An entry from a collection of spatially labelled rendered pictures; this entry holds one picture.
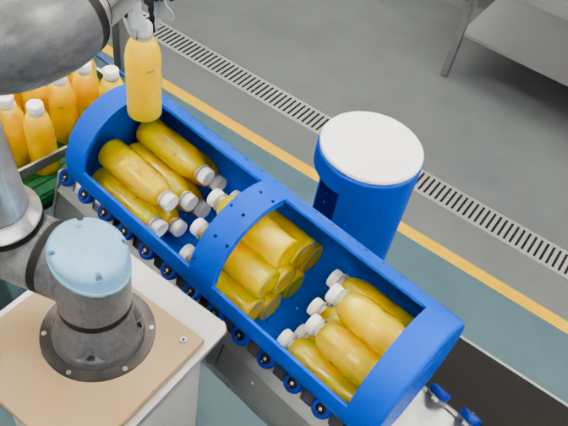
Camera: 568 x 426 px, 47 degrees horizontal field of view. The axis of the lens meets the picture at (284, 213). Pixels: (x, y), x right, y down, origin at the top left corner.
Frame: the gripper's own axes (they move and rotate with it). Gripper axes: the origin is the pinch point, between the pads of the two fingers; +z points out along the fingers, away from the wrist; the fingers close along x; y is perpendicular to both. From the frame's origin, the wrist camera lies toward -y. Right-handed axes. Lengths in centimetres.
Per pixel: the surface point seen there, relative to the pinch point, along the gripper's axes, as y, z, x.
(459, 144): 3, 142, 203
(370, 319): 63, 26, -1
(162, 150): 2.4, 31.0, 3.1
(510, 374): 89, 129, 91
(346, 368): 65, 33, -8
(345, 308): 58, 27, -2
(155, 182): 9.3, 31.1, -4.6
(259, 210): 34.4, 21.4, -0.4
